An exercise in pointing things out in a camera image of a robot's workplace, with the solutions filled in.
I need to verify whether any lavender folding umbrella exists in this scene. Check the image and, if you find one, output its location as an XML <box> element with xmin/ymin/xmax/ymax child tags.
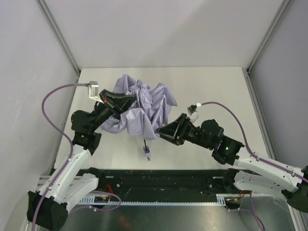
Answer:
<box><xmin>100</xmin><ymin>74</ymin><xmax>178</xmax><ymax>162</ymax></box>

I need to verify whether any right aluminium frame post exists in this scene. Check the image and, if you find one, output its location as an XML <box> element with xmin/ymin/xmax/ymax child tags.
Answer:
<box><xmin>246</xmin><ymin>0</ymin><xmax>294</xmax><ymax>74</ymax></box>

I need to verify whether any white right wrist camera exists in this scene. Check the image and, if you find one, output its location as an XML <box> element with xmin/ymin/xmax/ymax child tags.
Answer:
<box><xmin>187</xmin><ymin>103</ymin><xmax>202</xmax><ymax>123</ymax></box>

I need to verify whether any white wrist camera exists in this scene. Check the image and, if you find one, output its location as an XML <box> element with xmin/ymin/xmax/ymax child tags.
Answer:
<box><xmin>88</xmin><ymin>81</ymin><xmax>102</xmax><ymax>103</ymax></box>
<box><xmin>187</xmin><ymin>103</ymin><xmax>202</xmax><ymax>123</ymax></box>

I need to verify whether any left aluminium frame post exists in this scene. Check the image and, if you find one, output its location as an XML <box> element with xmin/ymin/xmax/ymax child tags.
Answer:
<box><xmin>36</xmin><ymin>0</ymin><xmax>81</xmax><ymax>76</ymax></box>

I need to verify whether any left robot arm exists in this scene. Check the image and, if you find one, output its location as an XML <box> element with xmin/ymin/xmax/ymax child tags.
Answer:
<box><xmin>27</xmin><ymin>90</ymin><xmax>137</xmax><ymax>231</ymax></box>

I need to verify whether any aluminium frame post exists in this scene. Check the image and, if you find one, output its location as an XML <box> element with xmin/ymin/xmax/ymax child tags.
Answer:
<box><xmin>36</xmin><ymin>0</ymin><xmax>81</xmax><ymax>76</ymax></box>
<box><xmin>246</xmin><ymin>0</ymin><xmax>294</xmax><ymax>74</ymax></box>

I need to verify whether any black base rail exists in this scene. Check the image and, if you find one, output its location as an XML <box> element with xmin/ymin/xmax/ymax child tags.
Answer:
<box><xmin>78</xmin><ymin>167</ymin><xmax>240</xmax><ymax>204</ymax></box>

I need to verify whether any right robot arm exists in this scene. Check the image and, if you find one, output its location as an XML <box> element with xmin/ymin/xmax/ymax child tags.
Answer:
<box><xmin>157</xmin><ymin>114</ymin><xmax>308</xmax><ymax>213</ymax></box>

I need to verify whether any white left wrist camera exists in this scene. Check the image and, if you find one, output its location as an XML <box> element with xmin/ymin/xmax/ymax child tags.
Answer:
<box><xmin>88</xmin><ymin>81</ymin><xmax>102</xmax><ymax>103</ymax></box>

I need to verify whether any grey slotted cable duct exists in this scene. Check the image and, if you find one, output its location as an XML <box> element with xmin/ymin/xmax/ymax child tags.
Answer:
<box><xmin>77</xmin><ymin>194</ymin><xmax>241</xmax><ymax>207</ymax></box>

